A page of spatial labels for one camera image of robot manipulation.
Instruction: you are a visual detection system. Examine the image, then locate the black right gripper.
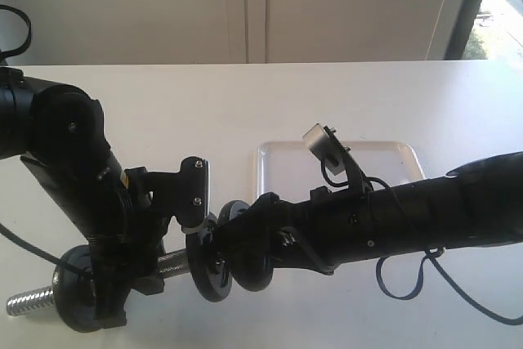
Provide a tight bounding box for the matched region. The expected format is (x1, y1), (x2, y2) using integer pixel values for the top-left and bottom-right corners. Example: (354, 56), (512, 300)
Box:
(214, 186), (374, 275)

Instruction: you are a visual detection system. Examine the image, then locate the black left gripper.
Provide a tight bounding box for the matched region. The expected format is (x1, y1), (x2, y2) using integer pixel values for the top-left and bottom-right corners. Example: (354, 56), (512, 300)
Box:
(20, 152), (180, 327)

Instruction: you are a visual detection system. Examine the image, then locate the chrome threaded dumbbell bar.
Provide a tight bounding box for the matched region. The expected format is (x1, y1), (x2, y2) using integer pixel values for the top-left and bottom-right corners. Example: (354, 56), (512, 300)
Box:
(6, 250), (190, 317)

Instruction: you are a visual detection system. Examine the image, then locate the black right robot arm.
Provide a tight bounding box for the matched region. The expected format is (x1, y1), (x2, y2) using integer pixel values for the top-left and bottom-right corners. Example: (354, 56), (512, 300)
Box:
(210, 152), (522, 275)

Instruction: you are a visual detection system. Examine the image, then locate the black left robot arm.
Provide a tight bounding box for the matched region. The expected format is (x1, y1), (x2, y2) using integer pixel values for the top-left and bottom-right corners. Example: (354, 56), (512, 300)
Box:
(1, 67), (180, 332)

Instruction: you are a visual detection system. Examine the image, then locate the white rectangular plastic tray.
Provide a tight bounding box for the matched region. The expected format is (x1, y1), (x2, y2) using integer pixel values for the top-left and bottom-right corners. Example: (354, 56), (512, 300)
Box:
(256, 141), (425, 202)

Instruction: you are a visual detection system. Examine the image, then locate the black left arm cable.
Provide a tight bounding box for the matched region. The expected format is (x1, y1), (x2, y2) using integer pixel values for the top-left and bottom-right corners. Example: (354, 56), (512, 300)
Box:
(0, 4), (97, 276)

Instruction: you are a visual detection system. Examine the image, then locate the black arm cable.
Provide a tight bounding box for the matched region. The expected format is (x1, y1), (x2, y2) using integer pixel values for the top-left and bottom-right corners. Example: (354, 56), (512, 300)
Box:
(0, 4), (97, 276)
(320, 159), (523, 321)

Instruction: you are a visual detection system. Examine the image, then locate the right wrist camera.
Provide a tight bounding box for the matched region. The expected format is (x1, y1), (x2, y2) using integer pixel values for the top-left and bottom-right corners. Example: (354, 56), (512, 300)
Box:
(302, 123), (351, 176)

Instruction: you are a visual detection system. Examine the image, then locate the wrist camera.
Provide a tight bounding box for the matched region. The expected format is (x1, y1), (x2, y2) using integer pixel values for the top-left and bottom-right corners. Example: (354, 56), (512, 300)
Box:
(302, 123), (351, 176)
(141, 156), (210, 235)

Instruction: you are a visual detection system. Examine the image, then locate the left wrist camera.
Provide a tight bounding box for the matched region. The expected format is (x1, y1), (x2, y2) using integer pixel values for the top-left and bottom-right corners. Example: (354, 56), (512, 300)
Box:
(141, 156), (210, 235)

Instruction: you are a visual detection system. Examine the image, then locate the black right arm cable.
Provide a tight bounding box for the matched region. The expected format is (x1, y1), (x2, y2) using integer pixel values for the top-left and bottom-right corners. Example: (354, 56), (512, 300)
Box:
(320, 159), (523, 321)

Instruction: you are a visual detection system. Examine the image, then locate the black window frame post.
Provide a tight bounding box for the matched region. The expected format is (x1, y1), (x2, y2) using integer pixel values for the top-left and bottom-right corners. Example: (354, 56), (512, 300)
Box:
(443, 0), (482, 60)

